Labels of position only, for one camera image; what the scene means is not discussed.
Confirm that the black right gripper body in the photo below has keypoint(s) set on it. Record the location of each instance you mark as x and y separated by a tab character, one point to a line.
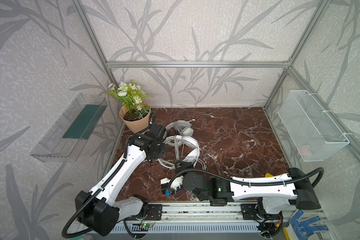
181	167

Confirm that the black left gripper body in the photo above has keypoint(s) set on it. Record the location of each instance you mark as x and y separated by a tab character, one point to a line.
155	153

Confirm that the white headphones pair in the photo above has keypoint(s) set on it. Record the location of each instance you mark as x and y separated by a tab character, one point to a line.
184	128
178	142

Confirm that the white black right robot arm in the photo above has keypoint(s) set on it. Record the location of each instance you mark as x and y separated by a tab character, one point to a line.
292	190

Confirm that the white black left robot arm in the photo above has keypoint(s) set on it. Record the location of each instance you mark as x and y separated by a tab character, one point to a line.
99	210

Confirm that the peach flower pot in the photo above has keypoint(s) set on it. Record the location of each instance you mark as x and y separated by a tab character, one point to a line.
138	125

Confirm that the artificial green white plant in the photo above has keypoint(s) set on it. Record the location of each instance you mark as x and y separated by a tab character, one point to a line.
132	98

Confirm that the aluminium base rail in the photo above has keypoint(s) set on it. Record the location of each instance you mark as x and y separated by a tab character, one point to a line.
201	218

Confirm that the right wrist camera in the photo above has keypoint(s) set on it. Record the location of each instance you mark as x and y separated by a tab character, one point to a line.
176	186

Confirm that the aluminium frame crossbar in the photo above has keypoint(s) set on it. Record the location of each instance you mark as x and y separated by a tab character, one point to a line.
195	64

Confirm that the clear plastic wall shelf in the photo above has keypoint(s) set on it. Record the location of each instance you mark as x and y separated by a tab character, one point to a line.
66	139

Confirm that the white wire mesh basket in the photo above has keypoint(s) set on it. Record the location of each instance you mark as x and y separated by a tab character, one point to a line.
314	133

